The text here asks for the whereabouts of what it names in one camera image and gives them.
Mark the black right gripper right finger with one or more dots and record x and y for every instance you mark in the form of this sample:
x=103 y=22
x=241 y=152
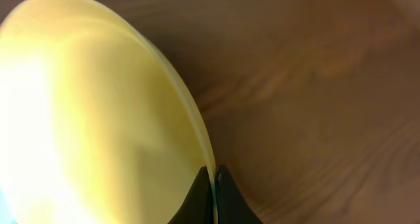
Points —
x=231 y=205

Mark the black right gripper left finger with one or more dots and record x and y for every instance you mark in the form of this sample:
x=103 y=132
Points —
x=197 y=207

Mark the yellow plate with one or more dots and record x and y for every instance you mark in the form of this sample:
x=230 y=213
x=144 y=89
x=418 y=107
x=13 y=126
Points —
x=96 y=124

